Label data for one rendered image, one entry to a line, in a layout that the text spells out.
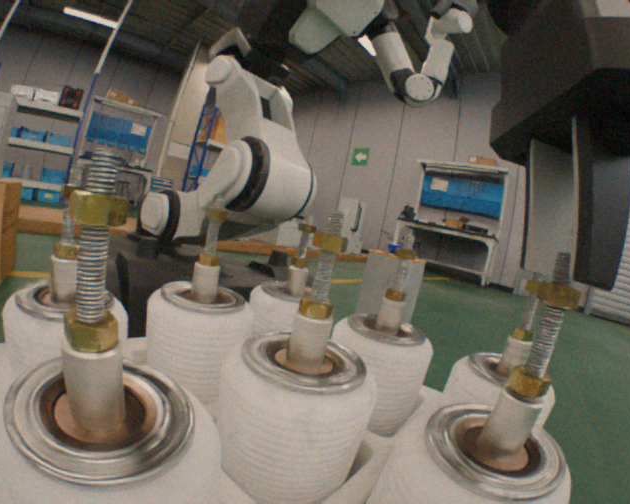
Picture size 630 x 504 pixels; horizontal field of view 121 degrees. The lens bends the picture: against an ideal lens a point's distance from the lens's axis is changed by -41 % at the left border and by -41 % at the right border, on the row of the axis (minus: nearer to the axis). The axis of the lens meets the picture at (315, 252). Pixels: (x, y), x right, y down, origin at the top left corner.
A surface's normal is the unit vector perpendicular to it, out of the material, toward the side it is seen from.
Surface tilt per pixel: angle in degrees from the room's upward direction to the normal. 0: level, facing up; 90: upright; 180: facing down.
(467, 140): 90
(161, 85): 90
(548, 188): 90
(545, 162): 90
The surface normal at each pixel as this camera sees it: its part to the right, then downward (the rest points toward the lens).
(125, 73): 0.74, 0.21
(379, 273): -0.61, -0.06
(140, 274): 0.67, -0.54
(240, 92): -0.54, 0.35
